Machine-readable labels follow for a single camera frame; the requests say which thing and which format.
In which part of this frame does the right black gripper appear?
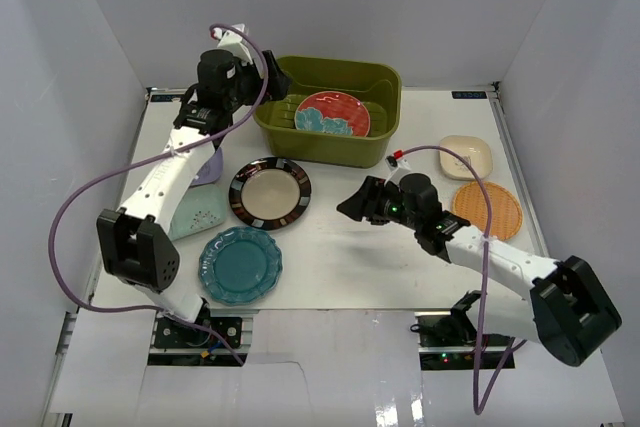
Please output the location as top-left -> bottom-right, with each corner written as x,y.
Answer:
336,177 -> 420,232

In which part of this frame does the red and teal floral plate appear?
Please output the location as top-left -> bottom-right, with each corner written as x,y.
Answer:
294,91 -> 371,137

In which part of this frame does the black rimmed beige plate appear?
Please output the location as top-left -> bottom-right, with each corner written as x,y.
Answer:
228,157 -> 312,231

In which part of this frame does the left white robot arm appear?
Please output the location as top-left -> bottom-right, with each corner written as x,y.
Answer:
97,48 -> 291,346

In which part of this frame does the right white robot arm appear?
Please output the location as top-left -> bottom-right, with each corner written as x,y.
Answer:
337,173 -> 622,367

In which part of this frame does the olive green plastic bin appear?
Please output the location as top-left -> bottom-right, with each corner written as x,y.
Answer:
254,56 -> 402,168

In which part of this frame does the orange woven round plate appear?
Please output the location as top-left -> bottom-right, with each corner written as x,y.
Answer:
451,182 -> 523,241

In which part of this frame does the lavender square dish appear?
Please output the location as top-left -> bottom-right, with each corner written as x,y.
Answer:
191,147 -> 224,187

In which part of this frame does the cream square dish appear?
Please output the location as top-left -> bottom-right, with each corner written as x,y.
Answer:
439,135 -> 493,180

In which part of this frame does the teal scalloped plate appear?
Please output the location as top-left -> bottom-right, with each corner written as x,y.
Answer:
198,227 -> 283,306

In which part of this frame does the mint green square plate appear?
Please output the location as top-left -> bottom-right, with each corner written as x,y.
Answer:
168,184 -> 227,241

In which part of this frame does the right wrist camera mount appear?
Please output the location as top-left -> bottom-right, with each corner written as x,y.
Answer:
385,150 -> 412,186

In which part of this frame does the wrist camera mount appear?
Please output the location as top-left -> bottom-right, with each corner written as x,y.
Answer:
385,150 -> 412,186
209,25 -> 254,65

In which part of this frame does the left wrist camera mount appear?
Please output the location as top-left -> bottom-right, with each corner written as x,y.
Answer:
209,25 -> 254,65

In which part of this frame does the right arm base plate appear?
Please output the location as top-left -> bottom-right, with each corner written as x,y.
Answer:
410,311 -> 509,371

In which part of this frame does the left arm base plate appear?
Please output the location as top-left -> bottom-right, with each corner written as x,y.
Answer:
151,308 -> 243,350

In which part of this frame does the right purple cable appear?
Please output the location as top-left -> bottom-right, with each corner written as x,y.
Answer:
399,145 -> 529,416

